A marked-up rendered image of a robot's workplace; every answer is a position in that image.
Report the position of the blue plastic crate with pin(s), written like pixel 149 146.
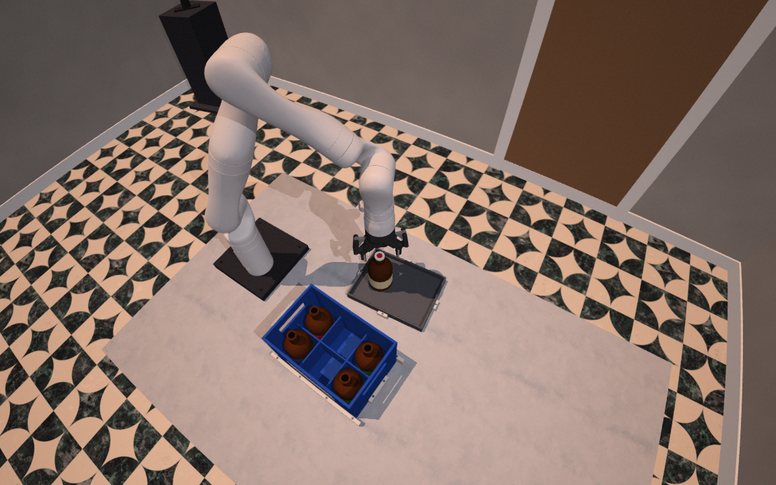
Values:
pixel 336 350

